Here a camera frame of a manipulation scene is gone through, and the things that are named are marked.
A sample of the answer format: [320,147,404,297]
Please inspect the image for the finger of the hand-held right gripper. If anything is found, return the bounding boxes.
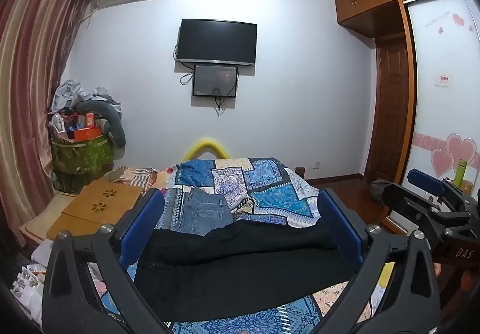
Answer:
[376,183,480,242]
[408,168,478,209]

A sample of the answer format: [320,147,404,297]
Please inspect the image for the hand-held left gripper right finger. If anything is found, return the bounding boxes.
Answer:
[317,188,442,334]

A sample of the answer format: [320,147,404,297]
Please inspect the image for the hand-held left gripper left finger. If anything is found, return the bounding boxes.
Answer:
[41,188,173,334]

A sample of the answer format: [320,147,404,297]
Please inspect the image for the black pants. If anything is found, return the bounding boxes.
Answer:
[135,219,362,323]

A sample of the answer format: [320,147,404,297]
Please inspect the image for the grey bag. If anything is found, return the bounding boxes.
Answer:
[369,178,393,203]

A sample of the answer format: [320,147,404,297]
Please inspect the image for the green bottle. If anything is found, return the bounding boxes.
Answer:
[454,159,469,185]

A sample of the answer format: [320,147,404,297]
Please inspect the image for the wooden lap desk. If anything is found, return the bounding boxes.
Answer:
[47,180,145,241]

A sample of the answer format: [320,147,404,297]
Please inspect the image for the striped cloth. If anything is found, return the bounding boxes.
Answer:
[108,167,159,189]

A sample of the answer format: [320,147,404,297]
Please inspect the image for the blue jeans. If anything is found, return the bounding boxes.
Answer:
[170,186,235,237]

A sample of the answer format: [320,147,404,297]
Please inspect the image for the yellow blanket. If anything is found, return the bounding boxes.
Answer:
[378,263,395,291]

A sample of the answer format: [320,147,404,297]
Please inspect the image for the blue patchwork bedspread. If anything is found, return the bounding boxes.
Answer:
[86,157,394,334]

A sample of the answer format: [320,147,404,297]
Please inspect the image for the brown wooden door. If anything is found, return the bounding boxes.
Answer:
[365,34,411,185]

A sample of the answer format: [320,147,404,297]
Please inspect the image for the green fabric basket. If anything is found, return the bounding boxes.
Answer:
[50,133,115,194]

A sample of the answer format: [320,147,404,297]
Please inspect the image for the yellow foam arch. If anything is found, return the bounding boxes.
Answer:
[182,137,231,162]

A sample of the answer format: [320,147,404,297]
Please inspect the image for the orange box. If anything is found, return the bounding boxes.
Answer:
[73,128,103,143]

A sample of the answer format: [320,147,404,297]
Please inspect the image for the grey bolster pillow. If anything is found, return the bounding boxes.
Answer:
[77,99,127,149]

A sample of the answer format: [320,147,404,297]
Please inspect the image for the wooden wardrobe with heart stickers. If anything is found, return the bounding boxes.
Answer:
[334,0,480,237]

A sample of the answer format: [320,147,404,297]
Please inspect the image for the pile of white packets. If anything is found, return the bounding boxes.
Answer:
[10,263,46,324]

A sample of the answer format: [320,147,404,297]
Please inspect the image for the pile of grey clothes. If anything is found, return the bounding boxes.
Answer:
[52,79,122,117]

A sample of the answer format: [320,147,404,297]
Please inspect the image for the striped red curtain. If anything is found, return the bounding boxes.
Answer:
[0,0,95,245]

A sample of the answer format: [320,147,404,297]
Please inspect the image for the black monitor cable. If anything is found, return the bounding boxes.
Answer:
[213,96,230,117]

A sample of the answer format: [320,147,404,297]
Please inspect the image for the small black wall monitor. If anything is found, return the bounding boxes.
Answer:
[192,64,239,98]

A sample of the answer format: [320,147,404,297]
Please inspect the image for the black wall television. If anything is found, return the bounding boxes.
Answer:
[176,18,258,68]

